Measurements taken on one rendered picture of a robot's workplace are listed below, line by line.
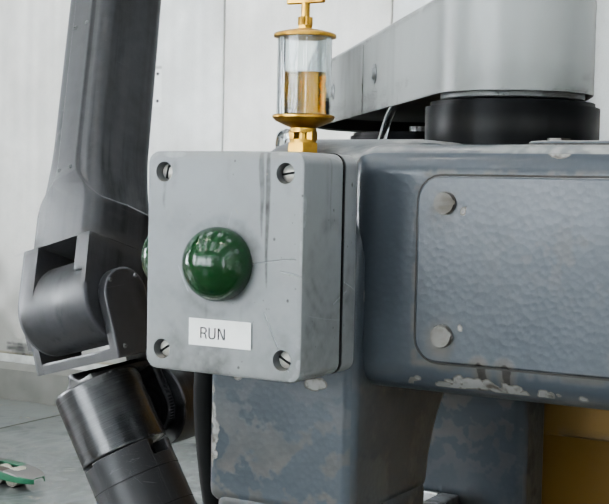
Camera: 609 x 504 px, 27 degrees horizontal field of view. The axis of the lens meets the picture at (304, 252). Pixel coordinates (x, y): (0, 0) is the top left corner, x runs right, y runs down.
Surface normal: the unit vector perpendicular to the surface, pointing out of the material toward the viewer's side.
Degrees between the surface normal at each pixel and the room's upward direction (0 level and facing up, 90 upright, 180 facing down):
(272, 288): 90
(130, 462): 72
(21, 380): 90
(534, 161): 56
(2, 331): 90
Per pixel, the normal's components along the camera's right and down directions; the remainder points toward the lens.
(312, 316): 0.87, 0.04
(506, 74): -0.25, 0.04
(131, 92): 0.80, -0.18
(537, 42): 0.11, 0.05
